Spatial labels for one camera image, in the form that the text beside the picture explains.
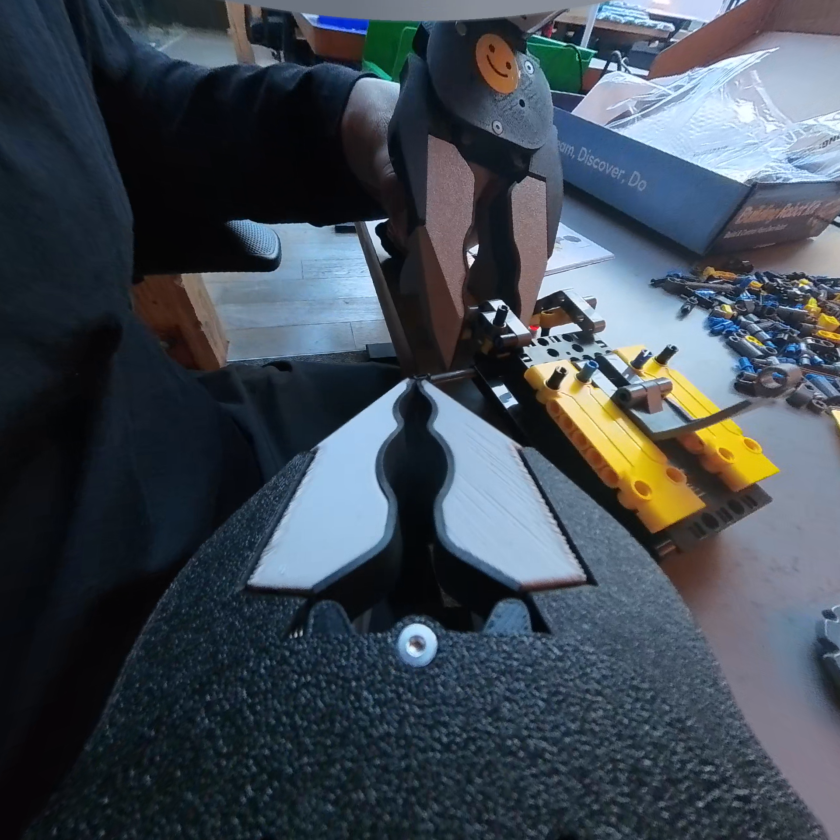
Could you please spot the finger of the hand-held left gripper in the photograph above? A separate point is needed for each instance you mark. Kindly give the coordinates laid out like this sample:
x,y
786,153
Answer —
x,y
528,243
443,262

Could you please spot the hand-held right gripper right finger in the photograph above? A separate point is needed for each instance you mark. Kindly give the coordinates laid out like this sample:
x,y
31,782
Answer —
x,y
505,518

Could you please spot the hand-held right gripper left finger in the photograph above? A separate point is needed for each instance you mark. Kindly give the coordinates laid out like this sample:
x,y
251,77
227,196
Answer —
x,y
328,525

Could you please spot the yellow and black brick model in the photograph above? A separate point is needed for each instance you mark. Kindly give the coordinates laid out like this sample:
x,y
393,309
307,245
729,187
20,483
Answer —
x,y
590,433

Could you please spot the person's left forearm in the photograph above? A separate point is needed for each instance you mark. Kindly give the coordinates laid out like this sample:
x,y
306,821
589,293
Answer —
x,y
229,144

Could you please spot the grey desk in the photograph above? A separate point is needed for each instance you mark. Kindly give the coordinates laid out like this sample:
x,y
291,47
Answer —
x,y
754,590

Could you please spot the person's left hand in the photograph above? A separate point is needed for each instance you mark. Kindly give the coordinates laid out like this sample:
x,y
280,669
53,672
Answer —
x,y
367,138

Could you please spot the open instruction booklet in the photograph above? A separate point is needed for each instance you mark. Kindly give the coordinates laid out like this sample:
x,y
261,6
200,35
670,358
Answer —
x,y
584,249

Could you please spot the blue cardboard box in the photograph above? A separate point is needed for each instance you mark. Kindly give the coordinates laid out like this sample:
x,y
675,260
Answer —
x,y
630,177

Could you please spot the blue plastic bin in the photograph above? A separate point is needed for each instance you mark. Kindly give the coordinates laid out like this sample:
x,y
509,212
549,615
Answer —
x,y
341,25

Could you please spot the clear plastic bags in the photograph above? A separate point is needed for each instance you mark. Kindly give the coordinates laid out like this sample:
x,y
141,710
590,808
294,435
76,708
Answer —
x,y
709,111

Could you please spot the wooden workbench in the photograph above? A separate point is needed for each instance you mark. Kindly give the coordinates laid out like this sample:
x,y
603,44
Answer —
x,y
239,33

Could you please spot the wooden table leg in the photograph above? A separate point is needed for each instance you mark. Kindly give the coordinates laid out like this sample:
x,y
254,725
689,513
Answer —
x,y
184,321

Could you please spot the person's black clothed torso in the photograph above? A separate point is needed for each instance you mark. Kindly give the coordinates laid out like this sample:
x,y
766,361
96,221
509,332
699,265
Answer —
x,y
98,426

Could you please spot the pile of small brick parts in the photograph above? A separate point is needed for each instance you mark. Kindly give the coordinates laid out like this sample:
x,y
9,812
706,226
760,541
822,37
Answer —
x,y
774,328

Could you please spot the dark grey brick part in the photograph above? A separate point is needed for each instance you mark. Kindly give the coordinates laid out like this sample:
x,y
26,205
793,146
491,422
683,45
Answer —
x,y
828,646

